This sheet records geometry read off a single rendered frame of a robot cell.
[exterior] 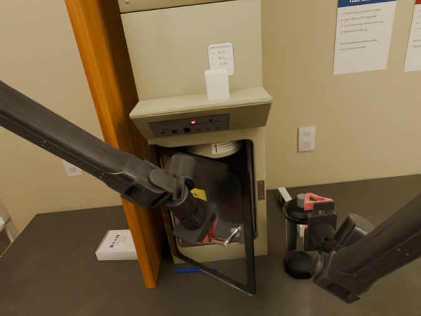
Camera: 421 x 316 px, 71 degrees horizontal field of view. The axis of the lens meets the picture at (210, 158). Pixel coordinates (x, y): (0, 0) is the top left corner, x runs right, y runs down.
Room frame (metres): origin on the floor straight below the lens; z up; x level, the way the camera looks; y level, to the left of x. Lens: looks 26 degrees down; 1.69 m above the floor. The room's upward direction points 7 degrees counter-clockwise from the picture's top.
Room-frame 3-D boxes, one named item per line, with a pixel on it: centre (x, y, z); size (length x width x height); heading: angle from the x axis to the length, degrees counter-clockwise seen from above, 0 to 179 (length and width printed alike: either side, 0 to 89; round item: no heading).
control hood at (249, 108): (0.69, 0.01, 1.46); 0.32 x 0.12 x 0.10; 89
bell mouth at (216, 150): (0.85, -0.02, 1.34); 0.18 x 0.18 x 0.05
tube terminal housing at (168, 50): (0.87, 0.00, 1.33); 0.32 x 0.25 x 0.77; 89
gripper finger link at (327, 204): (0.58, -0.24, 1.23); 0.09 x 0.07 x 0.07; 179
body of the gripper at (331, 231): (0.51, -0.24, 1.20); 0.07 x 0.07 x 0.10; 89
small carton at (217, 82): (0.69, -0.03, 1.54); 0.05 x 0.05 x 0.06; 0
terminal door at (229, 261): (0.64, 0.04, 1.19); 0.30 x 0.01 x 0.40; 50
